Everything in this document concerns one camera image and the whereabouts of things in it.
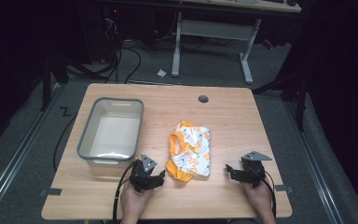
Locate orange and white baby garment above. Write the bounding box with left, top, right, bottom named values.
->
left=165, top=120, right=213, bottom=183

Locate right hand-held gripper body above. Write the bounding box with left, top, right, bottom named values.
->
left=239, top=150, right=273, bottom=189

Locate black tape piece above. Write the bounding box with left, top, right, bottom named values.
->
left=40, top=188, right=63, bottom=198
left=275, top=184, right=294, bottom=193

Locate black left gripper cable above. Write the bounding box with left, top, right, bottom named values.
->
left=112, top=159, right=138, bottom=224

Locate white-legged wooden desk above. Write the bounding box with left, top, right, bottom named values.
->
left=171, top=0, right=302, bottom=85

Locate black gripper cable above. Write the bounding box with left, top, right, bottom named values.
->
left=262, top=169, right=278, bottom=218
left=112, top=159, right=138, bottom=224

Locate person's right hand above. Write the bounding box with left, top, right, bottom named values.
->
left=241, top=179, right=276, bottom=218

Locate white plastic basin grey rim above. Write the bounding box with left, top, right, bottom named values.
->
left=76, top=96, right=145, bottom=171

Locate dark metal stand with legs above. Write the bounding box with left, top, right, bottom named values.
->
left=252, top=68, right=309, bottom=133

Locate person's left hand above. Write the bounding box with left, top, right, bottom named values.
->
left=119, top=181, right=154, bottom=218

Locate thin black floor cable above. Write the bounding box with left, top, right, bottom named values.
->
left=52, top=113, right=78, bottom=172

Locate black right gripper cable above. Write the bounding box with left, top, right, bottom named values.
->
left=262, top=169, right=278, bottom=218

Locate metal floor rail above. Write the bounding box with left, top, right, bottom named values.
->
left=0, top=83, right=63, bottom=216
left=283, top=101, right=344, bottom=224

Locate bundle of black floor cables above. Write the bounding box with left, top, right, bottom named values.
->
left=96, top=12, right=143, bottom=84

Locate black metal stand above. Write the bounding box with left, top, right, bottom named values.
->
left=39, top=52, right=71, bottom=112

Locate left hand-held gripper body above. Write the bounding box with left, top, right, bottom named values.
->
left=129, top=152, right=158, bottom=193

